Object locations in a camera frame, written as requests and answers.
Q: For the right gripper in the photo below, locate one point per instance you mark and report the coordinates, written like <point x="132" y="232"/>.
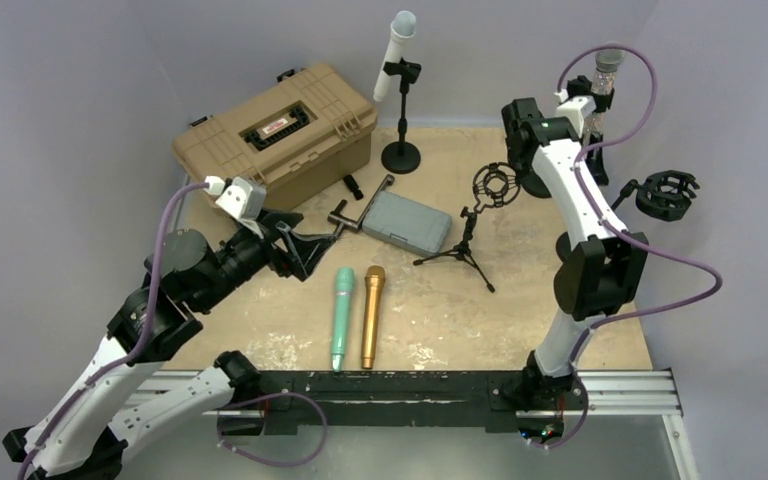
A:
<point x="596" y="165"/>

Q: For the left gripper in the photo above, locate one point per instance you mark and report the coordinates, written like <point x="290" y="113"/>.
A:
<point x="305" y="249"/>

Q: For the black round-base stand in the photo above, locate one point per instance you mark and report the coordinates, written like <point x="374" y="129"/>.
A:
<point x="401" y="156"/>
<point x="583" y="89"/>

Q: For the mint green microphone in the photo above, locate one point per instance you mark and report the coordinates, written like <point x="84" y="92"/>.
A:
<point x="344" y="286"/>

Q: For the gold microphone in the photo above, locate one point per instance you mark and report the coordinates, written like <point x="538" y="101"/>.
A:
<point x="375" y="281"/>

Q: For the glitter silver microphone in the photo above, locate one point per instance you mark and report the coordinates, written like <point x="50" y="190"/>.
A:
<point x="608" y="62"/>

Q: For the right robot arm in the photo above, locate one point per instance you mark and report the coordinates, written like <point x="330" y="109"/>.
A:
<point x="601" y="273"/>

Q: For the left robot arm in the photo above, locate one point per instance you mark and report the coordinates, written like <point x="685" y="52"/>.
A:
<point x="90" y="433"/>

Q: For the white microphone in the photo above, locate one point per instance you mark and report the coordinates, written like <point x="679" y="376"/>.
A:
<point x="401" y="32"/>

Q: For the dark metal pipe wrench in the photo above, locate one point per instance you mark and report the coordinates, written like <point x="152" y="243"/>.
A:
<point x="343" y="222"/>

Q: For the small black cylinder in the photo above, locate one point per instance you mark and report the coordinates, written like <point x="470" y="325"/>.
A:
<point x="353" y="186"/>

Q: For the grey plastic case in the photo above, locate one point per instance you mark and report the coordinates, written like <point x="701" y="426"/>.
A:
<point x="407" y="224"/>

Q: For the tan plastic tool case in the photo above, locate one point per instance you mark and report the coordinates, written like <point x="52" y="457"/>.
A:
<point x="301" y="136"/>

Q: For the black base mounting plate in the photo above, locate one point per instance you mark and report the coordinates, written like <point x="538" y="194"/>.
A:
<point x="498" y="401"/>

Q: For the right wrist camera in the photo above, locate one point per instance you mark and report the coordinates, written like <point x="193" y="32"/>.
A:
<point x="576" y="108"/>

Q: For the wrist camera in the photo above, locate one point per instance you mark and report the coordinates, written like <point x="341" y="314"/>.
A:
<point x="576" y="108"/>
<point x="240" y="198"/>

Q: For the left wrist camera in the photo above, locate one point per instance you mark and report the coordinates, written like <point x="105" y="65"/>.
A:
<point x="240" y="198"/>

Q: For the black shock-mount stand, right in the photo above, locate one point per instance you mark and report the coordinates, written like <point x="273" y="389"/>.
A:
<point x="664" y="196"/>

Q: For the black tripod shock mount stand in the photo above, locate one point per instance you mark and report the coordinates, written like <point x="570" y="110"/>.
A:
<point x="493" y="186"/>

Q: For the aluminium rail frame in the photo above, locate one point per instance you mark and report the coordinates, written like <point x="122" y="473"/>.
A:
<point x="606" y="393"/>

